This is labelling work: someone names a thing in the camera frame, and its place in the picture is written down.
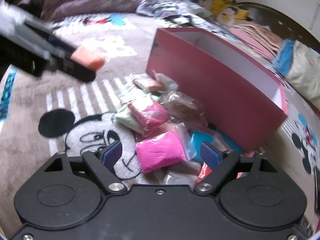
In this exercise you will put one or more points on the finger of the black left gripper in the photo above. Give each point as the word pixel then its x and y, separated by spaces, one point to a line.
pixel 52 36
pixel 72 68

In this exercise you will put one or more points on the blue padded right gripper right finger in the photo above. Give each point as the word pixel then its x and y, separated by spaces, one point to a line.
pixel 224 168

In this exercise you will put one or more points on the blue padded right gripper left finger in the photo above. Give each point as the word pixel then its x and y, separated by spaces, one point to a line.
pixel 100 165

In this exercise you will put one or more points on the orange clay bag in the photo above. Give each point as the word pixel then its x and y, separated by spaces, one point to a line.
pixel 89 57

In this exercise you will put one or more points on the magenta clay bag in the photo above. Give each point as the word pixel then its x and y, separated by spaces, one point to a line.
pixel 160 151

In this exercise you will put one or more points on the red clay bag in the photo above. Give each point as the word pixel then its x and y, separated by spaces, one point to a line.
pixel 204 172

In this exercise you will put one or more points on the blue clay bag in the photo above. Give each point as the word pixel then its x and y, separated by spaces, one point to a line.
pixel 217 138

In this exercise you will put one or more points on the grey clay bag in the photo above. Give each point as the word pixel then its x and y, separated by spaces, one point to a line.
pixel 183 173

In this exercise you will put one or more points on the light green clay bag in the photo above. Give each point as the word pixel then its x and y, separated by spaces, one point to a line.
pixel 126 117

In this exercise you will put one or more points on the pink cardboard box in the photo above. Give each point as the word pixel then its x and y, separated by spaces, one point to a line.
pixel 240 96

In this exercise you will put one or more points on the dark pink clay bag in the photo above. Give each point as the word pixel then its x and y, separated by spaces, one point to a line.
pixel 149 113

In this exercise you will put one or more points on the brown clay bag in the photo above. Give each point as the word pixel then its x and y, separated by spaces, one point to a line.
pixel 183 107

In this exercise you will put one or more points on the tan clay bag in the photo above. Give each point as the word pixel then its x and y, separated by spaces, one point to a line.
pixel 160 83

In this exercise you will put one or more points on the black phone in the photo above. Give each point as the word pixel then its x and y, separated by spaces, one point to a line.
pixel 317 189

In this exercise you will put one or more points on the cream pillow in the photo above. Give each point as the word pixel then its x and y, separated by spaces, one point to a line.
pixel 304 72

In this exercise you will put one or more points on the crumpled grey clothes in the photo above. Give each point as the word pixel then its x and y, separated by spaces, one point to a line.
pixel 178 11

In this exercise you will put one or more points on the folded pink blanket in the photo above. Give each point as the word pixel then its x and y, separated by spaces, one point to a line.
pixel 261 40

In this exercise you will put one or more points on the yellow cartoon pillow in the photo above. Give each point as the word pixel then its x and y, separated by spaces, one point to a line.
pixel 232 15

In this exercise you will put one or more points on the dark wooden headboard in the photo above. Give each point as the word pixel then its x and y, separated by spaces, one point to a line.
pixel 279 23

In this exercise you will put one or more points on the yellow Pikachu plush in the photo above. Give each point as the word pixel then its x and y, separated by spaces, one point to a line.
pixel 217 6

